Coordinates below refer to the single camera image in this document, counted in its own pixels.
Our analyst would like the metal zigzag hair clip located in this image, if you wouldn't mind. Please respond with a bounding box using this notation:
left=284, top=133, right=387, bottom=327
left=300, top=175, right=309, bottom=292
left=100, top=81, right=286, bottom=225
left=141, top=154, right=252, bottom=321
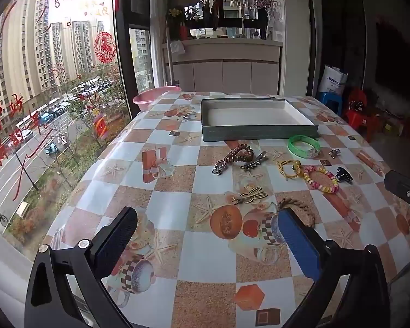
left=231, top=186, right=269, bottom=206

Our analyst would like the red plastic chair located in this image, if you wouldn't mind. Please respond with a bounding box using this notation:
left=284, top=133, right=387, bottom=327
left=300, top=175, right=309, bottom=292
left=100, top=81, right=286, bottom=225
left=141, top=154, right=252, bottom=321
left=343, top=87, right=385, bottom=143

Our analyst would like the red lantern window sticker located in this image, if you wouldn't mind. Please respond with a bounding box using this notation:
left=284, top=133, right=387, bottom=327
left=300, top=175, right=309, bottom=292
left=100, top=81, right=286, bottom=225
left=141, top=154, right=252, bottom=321
left=93, top=113, right=109, bottom=140

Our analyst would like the brown coil hair tie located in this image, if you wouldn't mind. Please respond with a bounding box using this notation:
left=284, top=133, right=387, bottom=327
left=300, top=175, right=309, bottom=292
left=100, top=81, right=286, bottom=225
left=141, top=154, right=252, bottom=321
left=224, top=144, right=254, bottom=164

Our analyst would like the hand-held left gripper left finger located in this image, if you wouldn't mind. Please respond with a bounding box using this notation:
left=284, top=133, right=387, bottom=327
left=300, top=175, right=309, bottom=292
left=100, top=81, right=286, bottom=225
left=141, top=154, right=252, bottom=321
left=24, top=207, right=139, bottom=328

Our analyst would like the blue plastic stool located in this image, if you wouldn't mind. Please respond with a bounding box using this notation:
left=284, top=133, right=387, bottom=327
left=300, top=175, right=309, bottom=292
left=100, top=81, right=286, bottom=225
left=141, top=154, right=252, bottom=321
left=317, top=90, right=344, bottom=116

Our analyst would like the colourful bead bracelet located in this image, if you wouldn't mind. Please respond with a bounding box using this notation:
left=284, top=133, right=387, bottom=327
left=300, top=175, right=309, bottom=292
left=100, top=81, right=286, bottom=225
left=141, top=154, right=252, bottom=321
left=303, top=165, right=339, bottom=195

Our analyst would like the pink plastic basin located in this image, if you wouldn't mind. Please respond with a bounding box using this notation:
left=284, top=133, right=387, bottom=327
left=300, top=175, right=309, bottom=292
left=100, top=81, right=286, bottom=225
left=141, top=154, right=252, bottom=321
left=133, top=87, right=181, bottom=112

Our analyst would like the white pole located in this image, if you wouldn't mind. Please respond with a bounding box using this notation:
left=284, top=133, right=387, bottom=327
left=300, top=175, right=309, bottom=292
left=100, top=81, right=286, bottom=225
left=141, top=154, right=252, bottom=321
left=165, top=24, right=174, bottom=87

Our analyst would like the yellow hair tie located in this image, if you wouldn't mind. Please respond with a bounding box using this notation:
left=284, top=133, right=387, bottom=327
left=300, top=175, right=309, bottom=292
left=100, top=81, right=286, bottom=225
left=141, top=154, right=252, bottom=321
left=277, top=159, right=302, bottom=180

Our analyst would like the brown braided hair tie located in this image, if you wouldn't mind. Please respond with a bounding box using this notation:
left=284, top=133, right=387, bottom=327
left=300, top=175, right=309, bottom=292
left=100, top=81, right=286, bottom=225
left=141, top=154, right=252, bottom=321
left=276, top=197, right=315, bottom=229

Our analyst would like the dark alligator hair clip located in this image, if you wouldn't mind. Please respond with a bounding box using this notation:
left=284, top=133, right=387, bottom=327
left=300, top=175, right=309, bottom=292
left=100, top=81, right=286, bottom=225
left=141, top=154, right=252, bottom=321
left=240, top=151, right=268, bottom=171

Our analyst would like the grey-green shallow box tray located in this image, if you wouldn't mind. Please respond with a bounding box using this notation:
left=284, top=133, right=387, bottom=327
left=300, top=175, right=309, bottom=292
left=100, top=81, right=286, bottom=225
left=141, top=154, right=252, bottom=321
left=200, top=98, right=320, bottom=143

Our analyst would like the white counter cabinet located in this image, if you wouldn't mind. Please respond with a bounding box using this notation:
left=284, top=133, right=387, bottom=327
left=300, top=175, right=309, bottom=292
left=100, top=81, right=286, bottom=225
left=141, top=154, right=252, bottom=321
left=162, top=38, right=284, bottom=94

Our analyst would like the red horse window sticker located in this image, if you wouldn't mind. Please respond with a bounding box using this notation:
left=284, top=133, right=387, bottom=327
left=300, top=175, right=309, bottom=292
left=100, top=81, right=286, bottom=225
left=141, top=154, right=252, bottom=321
left=94, top=31, right=118, bottom=64

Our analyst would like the red calligraphy window sticker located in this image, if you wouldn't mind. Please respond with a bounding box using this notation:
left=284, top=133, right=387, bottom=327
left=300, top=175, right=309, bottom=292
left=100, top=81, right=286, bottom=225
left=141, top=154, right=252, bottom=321
left=0, top=92, right=52, bottom=185

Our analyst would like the green translucent bracelet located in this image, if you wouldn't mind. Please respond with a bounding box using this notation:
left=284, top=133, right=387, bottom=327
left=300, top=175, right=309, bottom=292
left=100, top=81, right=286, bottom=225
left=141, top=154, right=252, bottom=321
left=287, top=135, right=321, bottom=159

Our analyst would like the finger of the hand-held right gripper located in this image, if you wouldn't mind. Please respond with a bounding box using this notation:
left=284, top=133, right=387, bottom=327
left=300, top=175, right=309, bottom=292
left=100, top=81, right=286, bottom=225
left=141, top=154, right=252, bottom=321
left=384, top=170, right=410, bottom=228

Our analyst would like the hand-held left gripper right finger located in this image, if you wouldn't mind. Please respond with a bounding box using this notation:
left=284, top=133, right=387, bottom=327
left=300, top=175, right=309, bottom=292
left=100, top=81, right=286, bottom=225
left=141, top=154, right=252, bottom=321
left=271, top=208, right=392, bottom=328

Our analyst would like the black claw hair clip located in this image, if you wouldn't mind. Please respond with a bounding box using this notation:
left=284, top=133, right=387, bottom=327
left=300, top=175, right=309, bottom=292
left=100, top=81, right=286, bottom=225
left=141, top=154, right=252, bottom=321
left=334, top=166, right=354, bottom=182

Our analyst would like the white shopping bag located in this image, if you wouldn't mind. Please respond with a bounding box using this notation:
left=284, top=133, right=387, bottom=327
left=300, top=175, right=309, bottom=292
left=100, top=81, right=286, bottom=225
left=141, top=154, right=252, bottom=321
left=316, top=65, right=348, bottom=94

